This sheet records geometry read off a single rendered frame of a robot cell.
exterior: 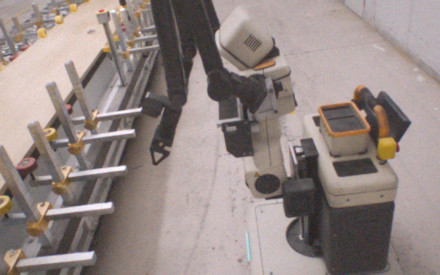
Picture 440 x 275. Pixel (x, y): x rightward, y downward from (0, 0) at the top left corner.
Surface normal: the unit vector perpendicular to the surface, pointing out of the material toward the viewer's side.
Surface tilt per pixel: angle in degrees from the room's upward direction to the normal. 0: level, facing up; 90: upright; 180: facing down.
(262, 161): 90
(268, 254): 0
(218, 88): 90
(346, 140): 92
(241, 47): 90
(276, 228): 0
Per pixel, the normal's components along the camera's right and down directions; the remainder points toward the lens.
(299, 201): 0.00, 0.55
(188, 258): -0.15, -0.83
